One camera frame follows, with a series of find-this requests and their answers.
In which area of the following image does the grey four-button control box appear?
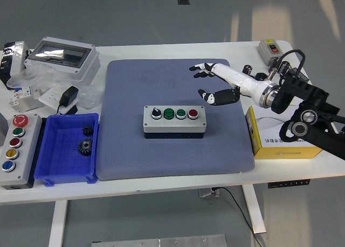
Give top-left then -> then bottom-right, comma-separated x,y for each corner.
142,105 -> 207,140

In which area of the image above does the blue plastic bin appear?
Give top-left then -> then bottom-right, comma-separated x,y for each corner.
34,113 -> 100,188

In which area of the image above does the white circuit breaker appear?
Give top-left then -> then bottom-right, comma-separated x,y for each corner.
7,85 -> 35,107

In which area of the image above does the yellow white cardboard box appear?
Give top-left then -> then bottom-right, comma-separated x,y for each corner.
245,105 -> 324,161

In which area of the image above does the grey enclosure with clear lid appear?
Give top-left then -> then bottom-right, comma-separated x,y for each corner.
24,36 -> 101,83

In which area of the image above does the black table control panel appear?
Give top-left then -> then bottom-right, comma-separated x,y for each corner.
267,179 -> 311,189

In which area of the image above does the clear plastic bag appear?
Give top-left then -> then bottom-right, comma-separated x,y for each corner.
6,60 -> 105,110

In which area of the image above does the white wall socket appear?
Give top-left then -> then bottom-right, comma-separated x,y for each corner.
38,88 -> 78,115

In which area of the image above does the white device in plastic wrap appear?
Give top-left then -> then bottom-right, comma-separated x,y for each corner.
0,41 -> 32,90

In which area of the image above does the blue-grey mat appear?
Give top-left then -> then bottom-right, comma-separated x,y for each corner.
96,58 -> 256,181

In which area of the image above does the grey bracket under table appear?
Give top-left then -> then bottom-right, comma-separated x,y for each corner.
198,188 -> 220,198

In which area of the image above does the grey five-button control box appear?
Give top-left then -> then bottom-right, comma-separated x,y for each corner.
0,113 -> 43,190

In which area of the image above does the black power adapter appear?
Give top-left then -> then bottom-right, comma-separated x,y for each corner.
56,86 -> 80,115

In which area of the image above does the silver metal sheet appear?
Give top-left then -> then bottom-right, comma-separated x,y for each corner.
18,97 -> 45,113

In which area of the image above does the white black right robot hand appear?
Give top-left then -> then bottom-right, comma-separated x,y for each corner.
189,62 -> 273,107

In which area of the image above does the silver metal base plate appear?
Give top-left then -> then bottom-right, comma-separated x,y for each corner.
91,234 -> 227,247

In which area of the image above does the black cable under table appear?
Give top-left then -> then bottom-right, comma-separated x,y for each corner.
212,187 -> 266,247

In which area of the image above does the white table leg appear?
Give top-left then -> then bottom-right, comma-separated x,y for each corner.
241,184 -> 267,235
48,200 -> 68,247

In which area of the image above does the large black bevel gear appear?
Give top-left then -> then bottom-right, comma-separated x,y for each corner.
77,138 -> 94,157

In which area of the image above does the grey red-black switch box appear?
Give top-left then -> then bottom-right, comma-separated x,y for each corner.
257,39 -> 282,66

